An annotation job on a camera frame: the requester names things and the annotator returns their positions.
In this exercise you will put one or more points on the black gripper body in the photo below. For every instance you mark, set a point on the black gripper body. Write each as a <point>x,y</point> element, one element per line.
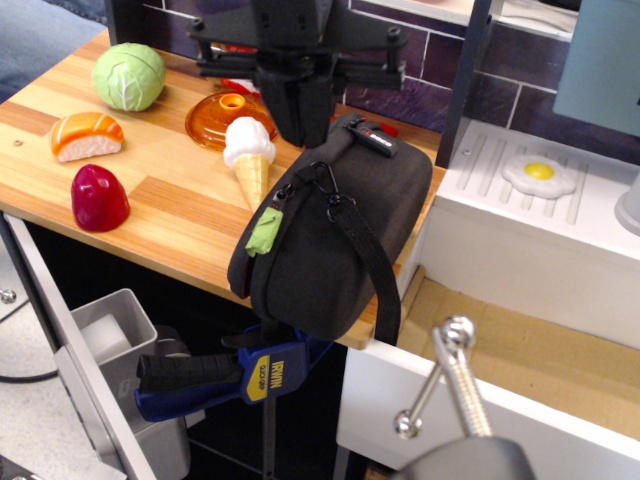
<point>300,39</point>

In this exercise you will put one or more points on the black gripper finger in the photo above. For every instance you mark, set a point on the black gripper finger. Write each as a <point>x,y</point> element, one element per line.
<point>317,105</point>
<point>280,96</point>

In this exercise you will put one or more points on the green taped zipper pull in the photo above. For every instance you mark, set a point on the green taped zipper pull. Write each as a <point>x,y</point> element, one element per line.
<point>266,228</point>

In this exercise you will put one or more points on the black zipper bag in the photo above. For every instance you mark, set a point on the black zipper bag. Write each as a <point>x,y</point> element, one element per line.
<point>357,198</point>

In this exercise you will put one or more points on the red capped spice jar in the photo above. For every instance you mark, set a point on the red capped spice jar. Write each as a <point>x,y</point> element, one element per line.
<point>238,77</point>

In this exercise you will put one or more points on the toy ice cream cone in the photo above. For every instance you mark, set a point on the toy ice cream cone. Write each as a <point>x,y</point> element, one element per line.
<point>249,152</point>

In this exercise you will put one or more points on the orange transparent pot lid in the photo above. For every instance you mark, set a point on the orange transparent pot lid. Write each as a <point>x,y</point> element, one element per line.
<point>207,122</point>

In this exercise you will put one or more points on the green toy cabbage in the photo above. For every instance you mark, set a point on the green toy cabbage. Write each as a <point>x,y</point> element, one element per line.
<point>129,77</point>

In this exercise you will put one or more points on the toy salmon sushi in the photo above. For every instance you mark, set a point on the toy salmon sushi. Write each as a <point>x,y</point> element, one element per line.
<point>84,135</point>

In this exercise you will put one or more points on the red toy pepper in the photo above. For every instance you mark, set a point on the red toy pepper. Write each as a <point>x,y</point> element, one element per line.
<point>99,200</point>

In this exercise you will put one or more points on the white toy sink unit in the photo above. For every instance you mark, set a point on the white toy sink unit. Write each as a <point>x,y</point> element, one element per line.
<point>567,261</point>

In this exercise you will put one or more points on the toy fried egg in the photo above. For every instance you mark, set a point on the toy fried egg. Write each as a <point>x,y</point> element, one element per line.
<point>538,176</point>

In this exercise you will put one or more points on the blue Irwin bar clamp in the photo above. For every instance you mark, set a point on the blue Irwin bar clamp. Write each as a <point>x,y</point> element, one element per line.
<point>265,363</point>

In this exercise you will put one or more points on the grey plastic bin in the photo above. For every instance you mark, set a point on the grey plastic bin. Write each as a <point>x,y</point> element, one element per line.
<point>101,343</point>

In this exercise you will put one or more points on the white drawer front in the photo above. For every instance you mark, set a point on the white drawer front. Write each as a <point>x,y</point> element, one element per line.
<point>381,381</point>

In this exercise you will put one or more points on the grey metal pot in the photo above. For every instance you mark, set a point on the grey metal pot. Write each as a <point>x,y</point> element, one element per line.
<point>627,208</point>

